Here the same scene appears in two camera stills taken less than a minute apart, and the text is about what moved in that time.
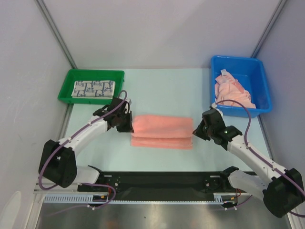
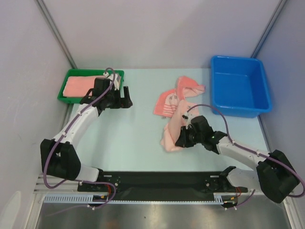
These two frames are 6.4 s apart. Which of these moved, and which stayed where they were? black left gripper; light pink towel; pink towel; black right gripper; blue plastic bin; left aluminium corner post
Moved: black right gripper; black left gripper; pink towel; light pink towel
Stayed: blue plastic bin; left aluminium corner post
